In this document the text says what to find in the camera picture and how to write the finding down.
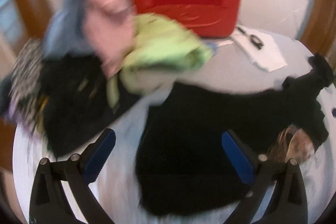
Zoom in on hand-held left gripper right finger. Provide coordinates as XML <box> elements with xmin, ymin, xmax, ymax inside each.
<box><xmin>222</xmin><ymin>130</ymin><xmax>308</xmax><ymax>224</ymax></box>

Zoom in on pink garment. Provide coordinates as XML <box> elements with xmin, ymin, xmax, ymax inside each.
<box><xmin>83</xmin><ymin>0</ymin><xmax>138</xmax><ymax>76</ymax></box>

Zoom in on blue garment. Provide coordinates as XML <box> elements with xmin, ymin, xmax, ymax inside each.
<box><xmin>42</xmin><ymin>0</ymin><xmax>98</xmax><ymax>60</ymax></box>

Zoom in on light blue ring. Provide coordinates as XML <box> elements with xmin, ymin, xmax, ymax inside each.
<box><xmin>207</xmin><ymin>41</ymin><xmax>219</xmax><ymax>56</ymax></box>

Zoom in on small folded black cloth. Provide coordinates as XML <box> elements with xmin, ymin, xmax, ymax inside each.
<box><xmin>308</xmin><ymin>53</ymin><xmax>334</xmax><ymax>88</ymax></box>

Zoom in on large black garment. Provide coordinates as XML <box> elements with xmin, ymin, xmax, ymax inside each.
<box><xmin>39</xmin><ymin>53</ymin><xmax>150</xmax><ymax>159</ymax></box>

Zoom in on black white checkered garment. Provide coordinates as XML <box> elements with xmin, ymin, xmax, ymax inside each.
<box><xmin>10</xmin><ymin>38</ymin><xmax>51</xmax><ymax>133</ymax></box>

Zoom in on black printed shirt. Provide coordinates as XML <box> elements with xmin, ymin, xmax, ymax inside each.
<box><xmin>135</xmin><ymin>74</ymin><xmax>330</xmax><ymax>217</ymax></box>

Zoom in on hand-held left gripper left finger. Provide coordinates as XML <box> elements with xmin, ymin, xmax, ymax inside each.
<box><xmin>29</xmin><ymin>128</ymin><xmax>116</xmax><ymax>224</ymax></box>

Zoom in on blue denim jeans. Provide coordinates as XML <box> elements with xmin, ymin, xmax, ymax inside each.
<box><xmin>0</xmin><ymin>74</ymin><xmax>17</xmax><ymax>115</ymax></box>

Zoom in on white paper strip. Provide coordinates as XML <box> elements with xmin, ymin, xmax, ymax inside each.
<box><xmin>215</xmin><ymin>39</ymin><xmax>235</xmax><ymax>47</ymax></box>

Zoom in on light green garment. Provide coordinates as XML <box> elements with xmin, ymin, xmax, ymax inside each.
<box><xmin>106</xmin><ymin>13</ymin><xmax>214</xmax><ymax>109</ymax></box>

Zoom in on white paper sheets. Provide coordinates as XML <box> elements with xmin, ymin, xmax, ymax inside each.
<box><xmin>233</xmin><ymin>27</ymin><xmax>288</xmax><ymax>73</ymax></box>

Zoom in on purple garment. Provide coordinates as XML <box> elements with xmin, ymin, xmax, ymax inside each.
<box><xmin>7</xmin><ymin>102</ymin><xmax>36</xmax><ymax>134</ymax></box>

